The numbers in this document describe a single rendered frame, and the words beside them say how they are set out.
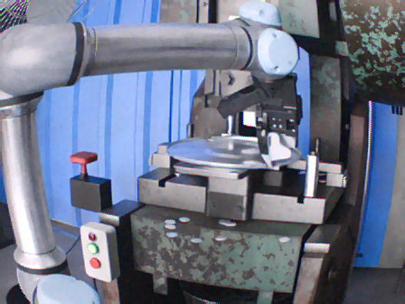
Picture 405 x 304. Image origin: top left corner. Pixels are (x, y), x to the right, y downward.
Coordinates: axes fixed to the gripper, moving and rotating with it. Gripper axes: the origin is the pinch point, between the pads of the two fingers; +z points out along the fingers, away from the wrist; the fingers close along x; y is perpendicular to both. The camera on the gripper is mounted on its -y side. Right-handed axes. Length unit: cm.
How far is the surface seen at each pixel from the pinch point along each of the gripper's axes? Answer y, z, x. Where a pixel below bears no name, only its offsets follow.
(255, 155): -4.6, 3.6, 5.9
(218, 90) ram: -15.5, -3.6, 17.8
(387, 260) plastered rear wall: 36, 126, 92
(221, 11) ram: -14.9, -21.8, 26.2
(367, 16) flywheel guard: 24.6, -36.2, 1.4
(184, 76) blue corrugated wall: -71, 55, 122
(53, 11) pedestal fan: -83, -17, 49
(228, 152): -10.2, 3.1, 5.3
